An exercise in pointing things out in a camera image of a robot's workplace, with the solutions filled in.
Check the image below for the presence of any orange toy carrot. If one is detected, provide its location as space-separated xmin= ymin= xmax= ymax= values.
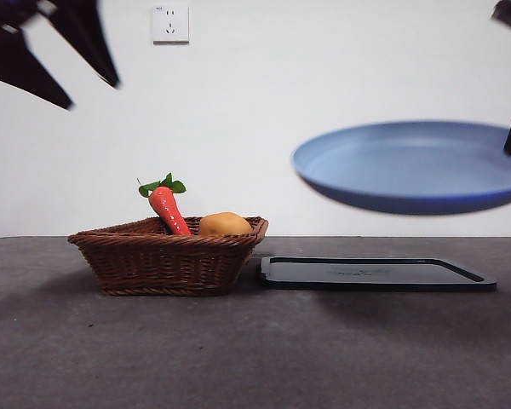
xmin=137 ymin=172 xmax=192 ymax=237

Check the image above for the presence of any brown wicker basket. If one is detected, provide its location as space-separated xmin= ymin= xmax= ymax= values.
xmin=66 ymin=216 xmax=270 ymax=297

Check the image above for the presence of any white wall socket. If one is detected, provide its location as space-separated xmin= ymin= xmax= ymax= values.
xmin=152 ymin=4 xmax=191 ymax=46

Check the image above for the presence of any blue round plate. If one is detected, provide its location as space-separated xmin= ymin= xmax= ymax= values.
xmin=291 ymin=120 xmax=511 ymax=217

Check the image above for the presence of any black flat tray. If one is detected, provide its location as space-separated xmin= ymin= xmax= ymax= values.
xmin=259 ymin=256 xmax=498 ymax=293

